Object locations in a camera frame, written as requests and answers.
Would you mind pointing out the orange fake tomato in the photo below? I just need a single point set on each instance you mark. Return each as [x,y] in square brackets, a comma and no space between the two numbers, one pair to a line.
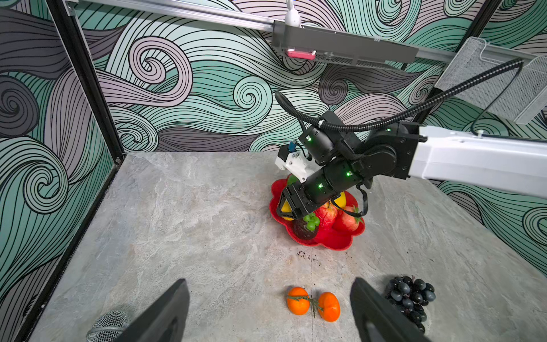
[298,301]
[329,307]

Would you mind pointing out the black wall shelf tray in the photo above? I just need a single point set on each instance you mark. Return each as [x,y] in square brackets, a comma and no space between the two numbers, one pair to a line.
[335,47]

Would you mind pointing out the aluminium wall rail back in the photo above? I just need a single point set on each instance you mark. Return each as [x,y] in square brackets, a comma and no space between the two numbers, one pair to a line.
[187,10]

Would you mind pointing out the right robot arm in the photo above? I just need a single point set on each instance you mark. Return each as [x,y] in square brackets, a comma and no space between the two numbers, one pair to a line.
[350,156]

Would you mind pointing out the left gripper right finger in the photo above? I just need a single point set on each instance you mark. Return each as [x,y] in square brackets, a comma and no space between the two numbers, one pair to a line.
[376,320]

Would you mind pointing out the clear acrylic wall box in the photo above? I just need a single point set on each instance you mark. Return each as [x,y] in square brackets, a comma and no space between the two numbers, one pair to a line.
[517,98]

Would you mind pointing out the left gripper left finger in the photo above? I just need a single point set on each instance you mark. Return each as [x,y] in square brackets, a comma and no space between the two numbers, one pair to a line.
[164,320]

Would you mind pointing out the green fake lime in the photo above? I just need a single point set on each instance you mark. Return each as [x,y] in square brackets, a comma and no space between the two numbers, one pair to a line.
[291,180]

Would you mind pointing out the large yellow fake lemon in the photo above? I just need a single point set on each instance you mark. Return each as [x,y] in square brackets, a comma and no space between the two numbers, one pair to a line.
[340,202]

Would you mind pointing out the black fake grape bunch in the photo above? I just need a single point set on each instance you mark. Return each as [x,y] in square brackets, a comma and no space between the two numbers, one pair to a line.
[410,296]

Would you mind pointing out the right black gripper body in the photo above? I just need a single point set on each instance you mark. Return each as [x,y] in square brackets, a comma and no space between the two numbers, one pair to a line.
[299,201]

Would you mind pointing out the red wrinkled fake pepper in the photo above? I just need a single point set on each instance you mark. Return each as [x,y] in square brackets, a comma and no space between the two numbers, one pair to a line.
[327,215]

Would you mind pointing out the small yellow fake lemon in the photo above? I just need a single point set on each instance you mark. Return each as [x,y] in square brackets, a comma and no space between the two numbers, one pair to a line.
[285,209]

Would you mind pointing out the red flower-shaped fruit bowl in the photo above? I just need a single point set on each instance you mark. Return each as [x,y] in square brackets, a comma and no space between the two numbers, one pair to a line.
[334,238]

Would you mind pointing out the purple glitter microphone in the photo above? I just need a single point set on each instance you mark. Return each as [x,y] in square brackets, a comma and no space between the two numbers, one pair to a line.
[108,327]

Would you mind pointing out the red fake strawberry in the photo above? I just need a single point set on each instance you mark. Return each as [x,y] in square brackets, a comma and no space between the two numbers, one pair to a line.
[346,223]

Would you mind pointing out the white rabbit figurine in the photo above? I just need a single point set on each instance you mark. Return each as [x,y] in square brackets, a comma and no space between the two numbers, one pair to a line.
[292,17]

